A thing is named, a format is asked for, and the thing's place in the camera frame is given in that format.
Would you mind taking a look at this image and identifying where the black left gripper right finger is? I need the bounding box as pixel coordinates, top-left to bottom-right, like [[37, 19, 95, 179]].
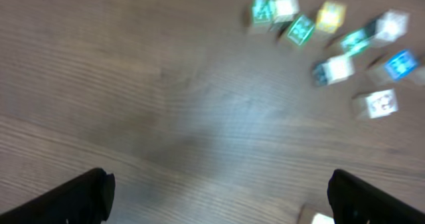
[[327, 169, 424, 224]]

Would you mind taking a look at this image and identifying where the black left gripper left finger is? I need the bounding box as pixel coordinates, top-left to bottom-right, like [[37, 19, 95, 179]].
[[1, 168, 116, 224]]

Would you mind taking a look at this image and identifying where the squirrel block blue side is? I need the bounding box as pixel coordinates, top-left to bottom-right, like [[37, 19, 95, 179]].
[[297, 205, 335, 224]]

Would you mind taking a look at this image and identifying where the soccer ball block white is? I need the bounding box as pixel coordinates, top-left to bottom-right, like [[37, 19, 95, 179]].
[[352, 88, 398, 119]]

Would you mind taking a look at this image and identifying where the white plain block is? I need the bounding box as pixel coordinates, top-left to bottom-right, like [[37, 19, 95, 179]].
[[311, 55, 355, 86]]

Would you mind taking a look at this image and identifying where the blue P block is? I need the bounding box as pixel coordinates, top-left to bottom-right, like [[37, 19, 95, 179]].
[[366, 49, 419, 86]]

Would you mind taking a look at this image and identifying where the green 4 block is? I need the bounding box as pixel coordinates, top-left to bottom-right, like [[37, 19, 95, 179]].
[[326, 28, 370, 56]]

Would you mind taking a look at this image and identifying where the green R block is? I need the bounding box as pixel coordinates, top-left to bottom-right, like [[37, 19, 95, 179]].
[[278, 13, 315, 47]]

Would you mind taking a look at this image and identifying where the white block with drawing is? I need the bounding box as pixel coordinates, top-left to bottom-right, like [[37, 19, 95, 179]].
[[365, 9, 410, 48]]

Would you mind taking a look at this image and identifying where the yellow top block left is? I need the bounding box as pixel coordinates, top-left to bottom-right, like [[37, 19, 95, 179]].
[[313, 0, 347, 41]]

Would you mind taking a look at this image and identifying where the beige top block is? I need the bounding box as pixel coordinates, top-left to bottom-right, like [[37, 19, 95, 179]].
[[270, 0, 299, 31]]

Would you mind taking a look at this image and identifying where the green C block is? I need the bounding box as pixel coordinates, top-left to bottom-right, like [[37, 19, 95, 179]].
[[246, 0, 276, 34]]

